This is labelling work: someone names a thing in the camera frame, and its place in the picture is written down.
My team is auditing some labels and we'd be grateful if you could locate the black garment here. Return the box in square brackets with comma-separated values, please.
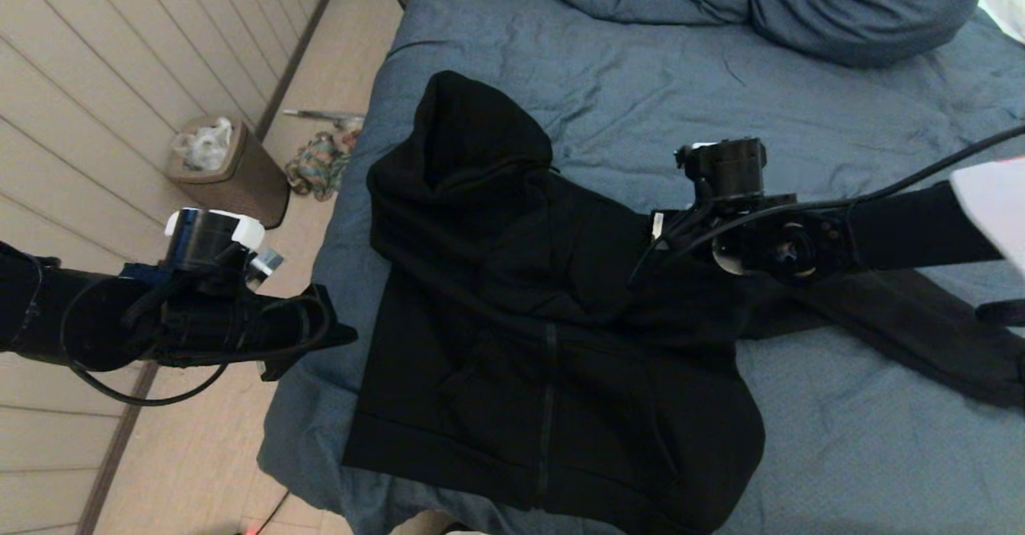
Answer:
[342, 70, 1025, 535]

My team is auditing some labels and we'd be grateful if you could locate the brown trash bin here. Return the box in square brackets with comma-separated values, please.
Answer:
[167, 115, 291, 230]

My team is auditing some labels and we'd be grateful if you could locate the colourful rag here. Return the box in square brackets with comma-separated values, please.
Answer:
[286, 131, 353, 202]

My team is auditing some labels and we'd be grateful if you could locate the blue bed sheet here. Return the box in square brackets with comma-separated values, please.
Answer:
[258, 0, 1025, 535]

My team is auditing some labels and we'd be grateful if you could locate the clear plastic bin bag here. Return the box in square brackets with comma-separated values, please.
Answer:
[175, 117, 235, 172]

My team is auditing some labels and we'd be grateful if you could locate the blue pillow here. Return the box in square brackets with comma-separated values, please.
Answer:
[749, 0, 1002, 67]

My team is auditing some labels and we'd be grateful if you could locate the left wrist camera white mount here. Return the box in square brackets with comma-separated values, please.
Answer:
[164, 208, 285, 292]

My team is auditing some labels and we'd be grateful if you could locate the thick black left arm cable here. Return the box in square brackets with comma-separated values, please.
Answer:
[120, 259, 241, 336]

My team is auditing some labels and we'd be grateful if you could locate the thin black left camera cable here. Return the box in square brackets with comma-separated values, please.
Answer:
[62, 279, 333, 408]

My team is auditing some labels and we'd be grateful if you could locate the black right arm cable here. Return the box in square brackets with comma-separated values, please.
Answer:
[629, 125, 1025, 284]

